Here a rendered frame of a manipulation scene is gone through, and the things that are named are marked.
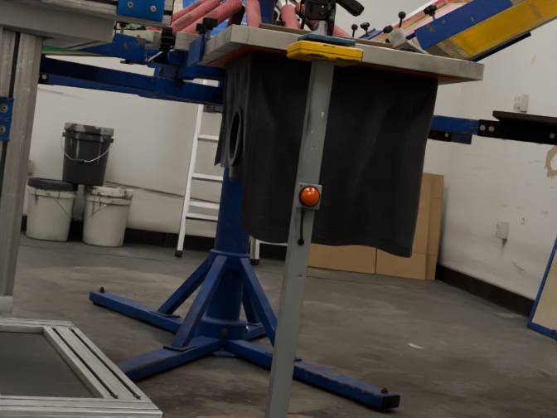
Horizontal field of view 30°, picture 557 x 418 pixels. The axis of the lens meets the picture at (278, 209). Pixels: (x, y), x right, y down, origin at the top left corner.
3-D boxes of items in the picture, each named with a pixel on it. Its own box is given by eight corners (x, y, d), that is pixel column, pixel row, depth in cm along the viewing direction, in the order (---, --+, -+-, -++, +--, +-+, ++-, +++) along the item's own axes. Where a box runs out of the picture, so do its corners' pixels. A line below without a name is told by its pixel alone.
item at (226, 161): (269, 196, 239) (288, 55, 238) (232, 192, 238) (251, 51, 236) (239, 186, 284) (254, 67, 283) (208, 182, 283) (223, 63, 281)
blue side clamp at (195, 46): (217, 63, 272) (220, 36, 272) (198, 60, 271) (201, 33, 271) (204, 69, 302) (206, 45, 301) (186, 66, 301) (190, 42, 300)
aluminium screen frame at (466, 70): (482, 80, 236) (485, 63, 235) (230, 41, 224) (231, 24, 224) (383, 91, 313) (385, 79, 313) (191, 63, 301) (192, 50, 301)
